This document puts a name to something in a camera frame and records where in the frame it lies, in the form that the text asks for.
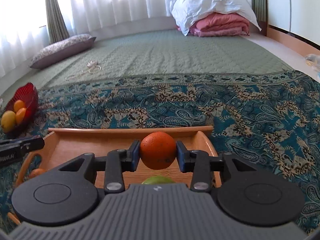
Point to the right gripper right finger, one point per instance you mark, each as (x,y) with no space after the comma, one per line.
(200,164)

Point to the white sheer curtain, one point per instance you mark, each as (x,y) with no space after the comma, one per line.
(24,22)

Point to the back orange in bowl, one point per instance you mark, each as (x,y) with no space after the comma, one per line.
(18,105)

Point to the wooden serving tray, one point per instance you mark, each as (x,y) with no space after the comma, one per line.
(64,144)

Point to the yellow mango in bowl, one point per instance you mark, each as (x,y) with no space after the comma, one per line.
(8,121)

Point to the front orange in bowl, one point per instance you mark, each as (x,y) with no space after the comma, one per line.
(20,115)

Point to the red glass fruit bowl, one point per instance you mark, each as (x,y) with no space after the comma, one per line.
(27,94)

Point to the orange in bowl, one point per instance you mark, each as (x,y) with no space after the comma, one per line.
(20,115)
(18,105)

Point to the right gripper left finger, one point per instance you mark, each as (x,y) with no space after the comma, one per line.
(115,163)

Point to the teal paisley cloth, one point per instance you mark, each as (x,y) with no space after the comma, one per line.
(271,120)

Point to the white pillow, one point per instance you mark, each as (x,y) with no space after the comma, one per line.
(187,12)

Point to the green drape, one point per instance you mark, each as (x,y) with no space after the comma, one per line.
(260,9)
(56,27)

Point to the green drape right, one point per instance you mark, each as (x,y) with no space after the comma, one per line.
(260,9)

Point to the floral grey pillow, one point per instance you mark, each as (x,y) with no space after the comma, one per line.
(61,50)

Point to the folded pink blanket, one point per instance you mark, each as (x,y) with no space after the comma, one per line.
(217,24)

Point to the green quilted mat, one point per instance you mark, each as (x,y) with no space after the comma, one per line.
(158,52)

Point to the green drape middle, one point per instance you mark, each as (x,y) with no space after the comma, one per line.
(56,27)

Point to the large mottled orange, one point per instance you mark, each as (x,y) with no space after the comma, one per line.
(36,172)

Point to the small bright orange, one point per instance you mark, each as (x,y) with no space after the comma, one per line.
(158,150)

